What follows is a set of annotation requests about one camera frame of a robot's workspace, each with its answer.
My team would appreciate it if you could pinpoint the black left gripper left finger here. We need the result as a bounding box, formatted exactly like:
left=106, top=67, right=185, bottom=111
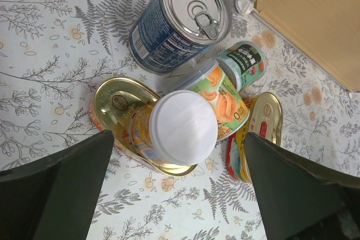
left=1, top=130, right=114, bottom=239

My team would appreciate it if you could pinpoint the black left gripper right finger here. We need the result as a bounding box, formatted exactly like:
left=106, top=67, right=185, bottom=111
left=244, top=133, right=359, bottom=239

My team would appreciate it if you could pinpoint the yellow jar white lid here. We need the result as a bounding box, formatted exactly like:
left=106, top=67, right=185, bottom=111
left=129, top=90, right=218, bottom=166

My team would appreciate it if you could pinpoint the blue soup can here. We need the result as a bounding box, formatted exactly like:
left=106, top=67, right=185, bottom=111
left=129, top=0, right=232, bottom=74

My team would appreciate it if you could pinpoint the gold oval fish tin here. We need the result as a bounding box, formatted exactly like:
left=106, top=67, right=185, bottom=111
left=226, top=92, right=283, bottom=183

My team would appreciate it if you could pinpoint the gold oval tin under jar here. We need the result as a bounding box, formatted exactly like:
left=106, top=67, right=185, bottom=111
left=89, top=76, right=196, bottom=177

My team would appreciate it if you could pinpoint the dark green small can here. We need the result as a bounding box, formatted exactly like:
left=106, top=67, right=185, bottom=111
left=215, top=41, right=267, bottom=92

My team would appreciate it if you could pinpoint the wooden cube cabinet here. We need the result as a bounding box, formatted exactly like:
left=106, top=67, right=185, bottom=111
left=255, top=0, right=359, bottom=91

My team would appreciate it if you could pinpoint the white cabinet corner connector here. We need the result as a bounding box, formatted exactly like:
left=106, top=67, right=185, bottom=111
left=235, top=0, right=257, bottom=16

